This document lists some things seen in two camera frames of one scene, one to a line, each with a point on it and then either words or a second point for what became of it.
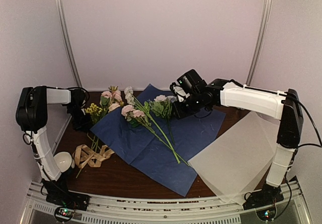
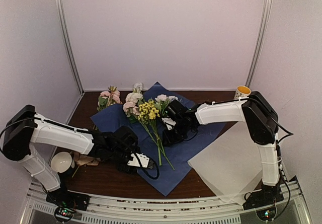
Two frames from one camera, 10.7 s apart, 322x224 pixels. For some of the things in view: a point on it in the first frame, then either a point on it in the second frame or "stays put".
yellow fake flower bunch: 94,111 to 147,113
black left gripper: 81,127 to 124,168
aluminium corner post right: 264,24 stays put
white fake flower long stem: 131,99 to 137,93
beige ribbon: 83,155 stays put
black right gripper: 180,113 to 170,141
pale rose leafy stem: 161,105 stays put
